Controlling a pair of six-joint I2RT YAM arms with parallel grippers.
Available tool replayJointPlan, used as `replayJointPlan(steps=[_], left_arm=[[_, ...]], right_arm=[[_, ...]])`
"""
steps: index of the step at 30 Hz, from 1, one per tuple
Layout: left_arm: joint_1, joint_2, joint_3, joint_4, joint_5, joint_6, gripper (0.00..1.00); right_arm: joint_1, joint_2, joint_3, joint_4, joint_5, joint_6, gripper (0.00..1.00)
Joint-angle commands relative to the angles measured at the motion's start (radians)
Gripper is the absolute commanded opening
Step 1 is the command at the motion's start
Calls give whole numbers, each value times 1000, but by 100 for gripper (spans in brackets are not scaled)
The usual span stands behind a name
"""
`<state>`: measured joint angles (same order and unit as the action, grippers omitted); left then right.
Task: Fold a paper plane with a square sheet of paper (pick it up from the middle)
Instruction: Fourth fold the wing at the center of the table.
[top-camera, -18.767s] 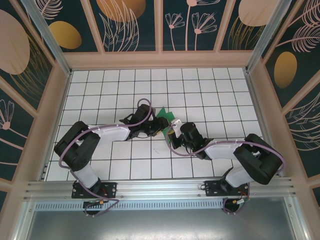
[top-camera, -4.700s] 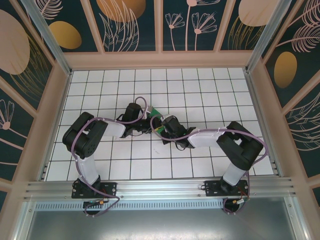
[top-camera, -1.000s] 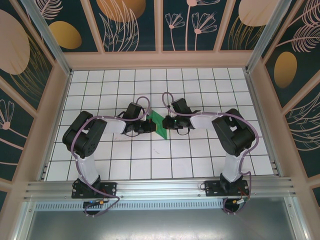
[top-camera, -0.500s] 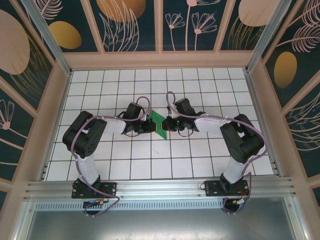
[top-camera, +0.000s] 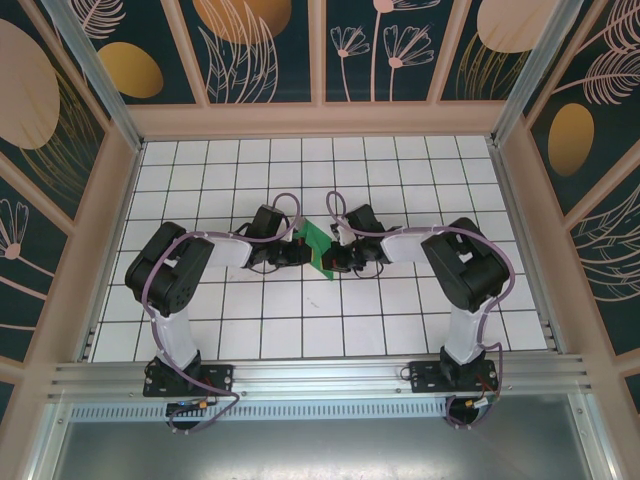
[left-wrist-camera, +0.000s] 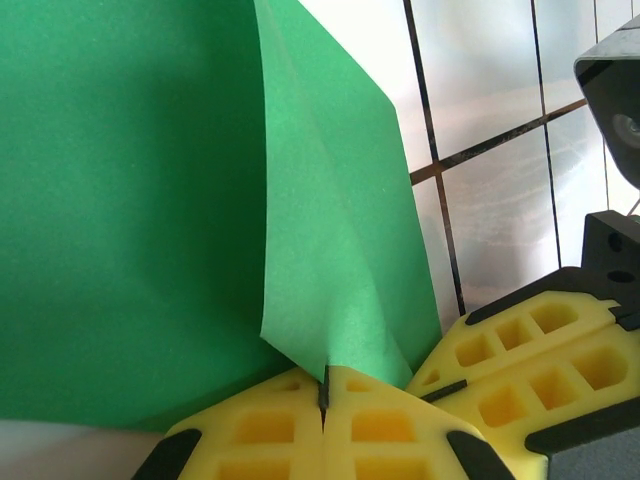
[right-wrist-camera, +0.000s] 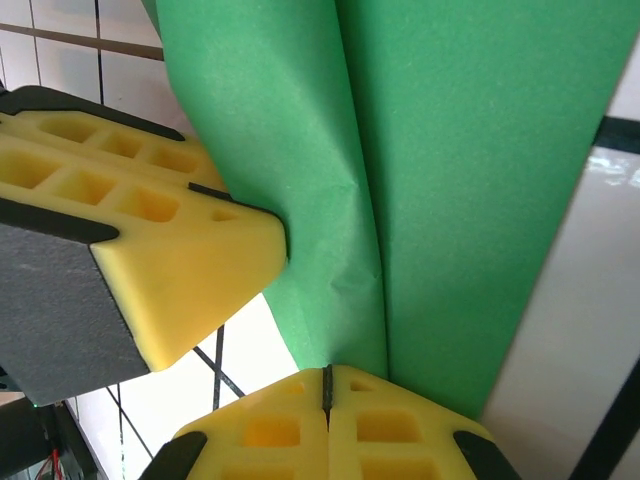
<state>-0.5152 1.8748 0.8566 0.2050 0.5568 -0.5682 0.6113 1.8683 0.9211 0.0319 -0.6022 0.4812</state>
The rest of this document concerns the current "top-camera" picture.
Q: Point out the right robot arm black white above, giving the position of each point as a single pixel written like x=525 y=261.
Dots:
x=465 y=270

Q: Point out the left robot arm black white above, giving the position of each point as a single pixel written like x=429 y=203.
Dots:
x=170 y=280

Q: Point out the yellow power connector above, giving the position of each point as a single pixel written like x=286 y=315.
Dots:
x=202 y=403
x=472 y=403

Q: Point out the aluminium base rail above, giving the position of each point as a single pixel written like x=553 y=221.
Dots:
x=320 y=377

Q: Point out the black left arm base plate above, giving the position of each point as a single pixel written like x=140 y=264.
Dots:
x=220 y=380

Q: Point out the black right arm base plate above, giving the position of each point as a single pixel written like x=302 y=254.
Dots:
x=425 y=377

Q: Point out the aluminium side rail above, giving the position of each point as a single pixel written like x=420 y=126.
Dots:
x=530 y=250
x=107 y=260

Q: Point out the aluminium corner post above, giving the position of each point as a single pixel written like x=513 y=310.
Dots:
x=530 y=75
x=100 y=85

